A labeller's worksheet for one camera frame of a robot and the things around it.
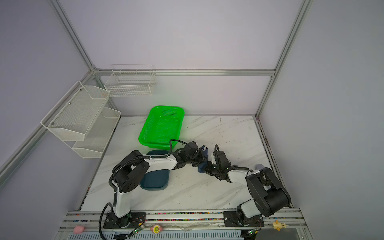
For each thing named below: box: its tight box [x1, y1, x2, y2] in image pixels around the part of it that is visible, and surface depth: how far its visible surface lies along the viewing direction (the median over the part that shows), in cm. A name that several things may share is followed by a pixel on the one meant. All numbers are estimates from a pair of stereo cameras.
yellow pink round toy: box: [150, 224, 163, 234], surface depth 69 cm
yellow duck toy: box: [272, 220, 287, 232], surface depth 70 cm
